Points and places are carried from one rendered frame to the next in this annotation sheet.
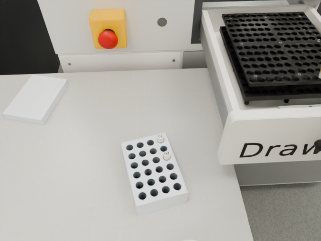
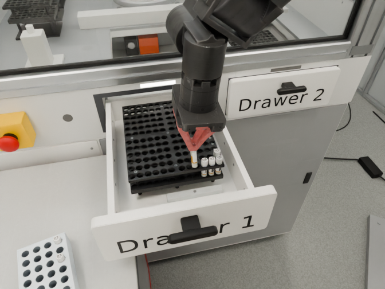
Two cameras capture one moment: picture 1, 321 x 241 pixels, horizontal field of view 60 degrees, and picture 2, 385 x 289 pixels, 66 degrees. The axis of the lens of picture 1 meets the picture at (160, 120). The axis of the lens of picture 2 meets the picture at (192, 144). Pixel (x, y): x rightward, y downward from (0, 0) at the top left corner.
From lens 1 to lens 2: 0.23 m
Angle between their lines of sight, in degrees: 8
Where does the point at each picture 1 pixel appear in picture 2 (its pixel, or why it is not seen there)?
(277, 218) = (245, 278)
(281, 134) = (146, 230)
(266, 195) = (234, 255)
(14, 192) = not seen: outside the picture
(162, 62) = (80, 151)
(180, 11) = (82, 107)
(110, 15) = (8, 120)
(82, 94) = not seen: outside the picture
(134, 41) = (45, 136)
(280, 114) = (136, 215)
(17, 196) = not seen: outside the picture
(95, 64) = (10, 161)
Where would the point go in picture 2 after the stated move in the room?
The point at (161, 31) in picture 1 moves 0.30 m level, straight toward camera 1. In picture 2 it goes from (70, 125) to (45, 242)
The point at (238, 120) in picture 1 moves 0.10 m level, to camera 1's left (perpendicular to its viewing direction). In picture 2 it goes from (95, 227) to (22, 237)
